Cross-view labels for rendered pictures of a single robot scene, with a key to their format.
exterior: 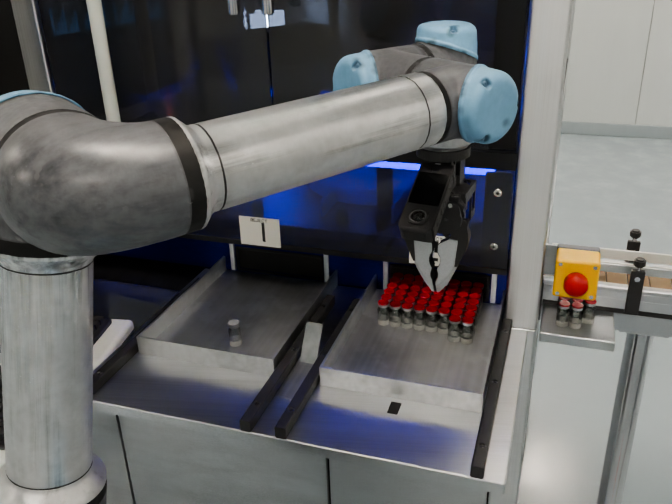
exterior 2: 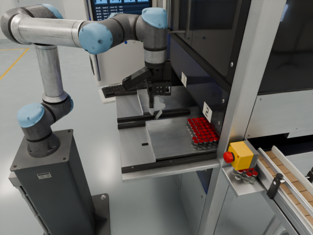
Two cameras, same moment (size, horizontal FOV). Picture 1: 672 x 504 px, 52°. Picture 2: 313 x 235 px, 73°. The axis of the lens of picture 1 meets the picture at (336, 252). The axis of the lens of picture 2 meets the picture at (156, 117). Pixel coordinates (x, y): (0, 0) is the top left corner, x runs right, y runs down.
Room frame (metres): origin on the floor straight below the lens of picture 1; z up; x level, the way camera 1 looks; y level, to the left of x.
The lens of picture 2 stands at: (0.55, -0.73, 1.54)
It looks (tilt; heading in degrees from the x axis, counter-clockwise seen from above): 35 degrees down; 60
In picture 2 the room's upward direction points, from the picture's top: straight up
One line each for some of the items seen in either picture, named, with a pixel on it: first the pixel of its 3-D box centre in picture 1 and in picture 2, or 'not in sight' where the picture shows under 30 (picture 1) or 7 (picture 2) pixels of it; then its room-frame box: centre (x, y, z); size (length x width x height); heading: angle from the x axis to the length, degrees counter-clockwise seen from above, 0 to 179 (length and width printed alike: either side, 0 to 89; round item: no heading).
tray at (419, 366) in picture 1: (420, 333); (185, 135); (1.05, -0.15, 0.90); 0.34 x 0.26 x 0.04; 161
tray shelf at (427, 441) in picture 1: (317, 353); (162, 121); (1.04, 0.04, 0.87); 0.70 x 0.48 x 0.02; 71
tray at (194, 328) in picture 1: (245, 308); (167, 99); (1.16, 0.18, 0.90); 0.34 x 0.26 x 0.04; 161
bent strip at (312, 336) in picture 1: (300, 358); (148, 116); (0.96, 0.06, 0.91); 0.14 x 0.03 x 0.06; 160
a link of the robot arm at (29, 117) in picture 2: not in sight; (35, 120); (0.46, 0.25, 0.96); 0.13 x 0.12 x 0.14; 34
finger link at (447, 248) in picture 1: (451, 258); (157, 106); (0.88, -0.16, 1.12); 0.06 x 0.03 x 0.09; 155
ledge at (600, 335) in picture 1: (577, 322); (245, 179); (1.11, -0.45, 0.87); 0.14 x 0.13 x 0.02; 161
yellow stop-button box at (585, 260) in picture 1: (576, 272); (241, 155); (1.08, -0.42, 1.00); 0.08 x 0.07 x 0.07; 161
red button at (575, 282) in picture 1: (575, 283); (229, 156); (1.04, -0.41, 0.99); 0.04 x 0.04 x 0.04; 71
